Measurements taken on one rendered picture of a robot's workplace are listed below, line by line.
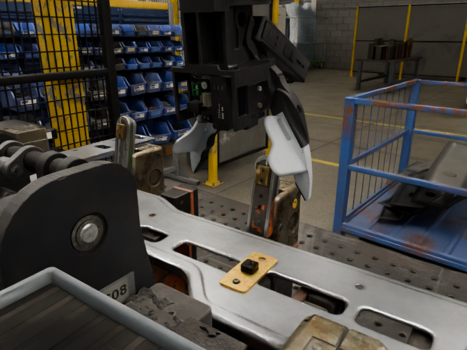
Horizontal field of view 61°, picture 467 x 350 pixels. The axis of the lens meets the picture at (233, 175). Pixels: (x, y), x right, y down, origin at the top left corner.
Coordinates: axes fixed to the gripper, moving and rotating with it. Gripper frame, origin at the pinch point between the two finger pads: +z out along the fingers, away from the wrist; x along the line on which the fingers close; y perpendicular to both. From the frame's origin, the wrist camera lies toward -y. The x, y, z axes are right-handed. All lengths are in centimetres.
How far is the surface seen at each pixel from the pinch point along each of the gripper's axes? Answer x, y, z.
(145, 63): -200, -170, 18
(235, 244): -5.1, -3.7, 12.0
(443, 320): 21.2, -3.2, 11.9
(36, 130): -70, -13, 7
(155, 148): -38.6, -21.8, 9.1
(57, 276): 5.9, 26.4, -6.9
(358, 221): -42, -185, 110
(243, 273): 0.0, 1.9, 11.3
